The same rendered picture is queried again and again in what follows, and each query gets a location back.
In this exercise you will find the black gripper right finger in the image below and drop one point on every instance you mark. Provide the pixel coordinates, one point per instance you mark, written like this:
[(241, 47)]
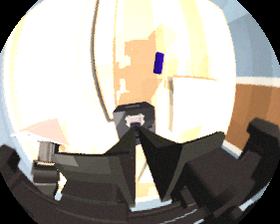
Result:
[(166, 158)]

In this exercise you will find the black usb plug with silver tip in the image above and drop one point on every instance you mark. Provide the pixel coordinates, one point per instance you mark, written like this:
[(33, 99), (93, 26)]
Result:
[(136, 125)]

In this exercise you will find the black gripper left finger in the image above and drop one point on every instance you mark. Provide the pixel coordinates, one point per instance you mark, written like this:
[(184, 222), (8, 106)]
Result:
[(118, 165)]

